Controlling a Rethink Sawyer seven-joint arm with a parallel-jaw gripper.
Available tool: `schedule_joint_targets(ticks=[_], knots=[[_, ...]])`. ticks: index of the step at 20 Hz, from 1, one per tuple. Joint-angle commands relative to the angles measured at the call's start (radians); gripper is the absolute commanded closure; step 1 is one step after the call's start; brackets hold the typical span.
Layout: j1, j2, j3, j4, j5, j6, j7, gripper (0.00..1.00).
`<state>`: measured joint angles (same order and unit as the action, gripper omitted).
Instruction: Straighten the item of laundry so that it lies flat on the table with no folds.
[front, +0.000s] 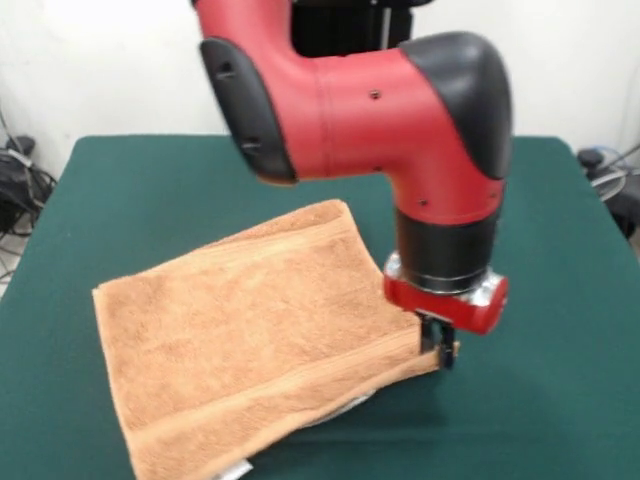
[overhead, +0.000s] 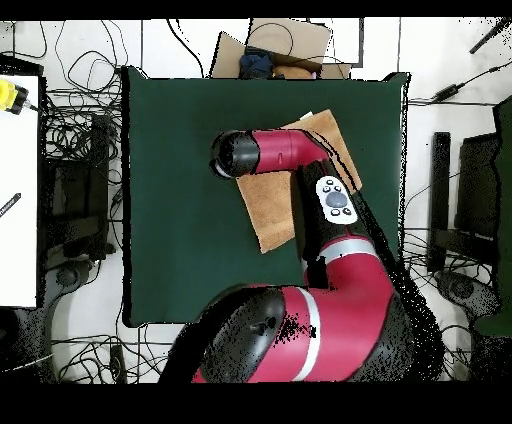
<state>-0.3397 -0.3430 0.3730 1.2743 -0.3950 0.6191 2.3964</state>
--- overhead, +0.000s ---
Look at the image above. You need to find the black upright bar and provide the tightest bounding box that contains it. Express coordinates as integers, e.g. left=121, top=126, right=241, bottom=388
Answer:
left=426, top=131, right=452, bottom=273

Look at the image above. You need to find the white board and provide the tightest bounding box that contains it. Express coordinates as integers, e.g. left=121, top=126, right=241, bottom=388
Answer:
left=0, top=74, right=40, bottom=308

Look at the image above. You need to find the yellow and black tool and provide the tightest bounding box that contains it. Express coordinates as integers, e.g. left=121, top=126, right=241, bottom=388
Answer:
left=0, top=78, right=30, bottom=116

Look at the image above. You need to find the dark green table cloth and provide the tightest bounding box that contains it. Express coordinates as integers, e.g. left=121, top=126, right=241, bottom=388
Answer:
left=121, top=65, right=413, bottom=327

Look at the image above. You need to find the black monitor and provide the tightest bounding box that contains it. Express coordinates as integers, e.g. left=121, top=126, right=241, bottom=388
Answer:
left=455, top=133, right=501, bottom=241

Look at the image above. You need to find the tan terry towel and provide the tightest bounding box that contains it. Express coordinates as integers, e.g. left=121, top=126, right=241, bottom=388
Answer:
left=235, top=108, right=364, bottom=255

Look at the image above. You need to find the brown cardboard box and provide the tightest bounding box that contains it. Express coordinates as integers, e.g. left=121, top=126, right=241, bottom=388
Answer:
left=209, top=17, right=353, bottom=80

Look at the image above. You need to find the black marker pen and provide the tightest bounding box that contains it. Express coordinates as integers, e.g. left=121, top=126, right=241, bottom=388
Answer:
left=0, top=192, right=22, bottom=219

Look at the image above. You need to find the dark blue garment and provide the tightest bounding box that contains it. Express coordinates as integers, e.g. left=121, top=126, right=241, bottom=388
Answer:
left=238, top=49, right=275, bottom=80

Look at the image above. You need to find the orange garment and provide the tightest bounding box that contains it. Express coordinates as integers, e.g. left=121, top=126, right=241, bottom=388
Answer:
left=272, top=64, right=317, bottom=80

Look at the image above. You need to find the thin black rod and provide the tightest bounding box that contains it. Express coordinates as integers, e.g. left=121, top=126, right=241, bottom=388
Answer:
left=468, top=17, right=512, bottom=55

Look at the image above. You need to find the black power adapter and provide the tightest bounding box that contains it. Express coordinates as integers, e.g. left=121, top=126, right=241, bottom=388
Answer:
left=431, top=82, right=466, bottom=102

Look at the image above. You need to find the black power strip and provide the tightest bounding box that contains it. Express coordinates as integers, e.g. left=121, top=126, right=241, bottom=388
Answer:
left=109, top=344, right=127, bottom=383

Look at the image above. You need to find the dark grey stand base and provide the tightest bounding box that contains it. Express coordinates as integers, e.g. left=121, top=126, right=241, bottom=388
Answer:
left=435, top=270, right=501, bottom=319
left=43, top=259, right=94, bottom=305

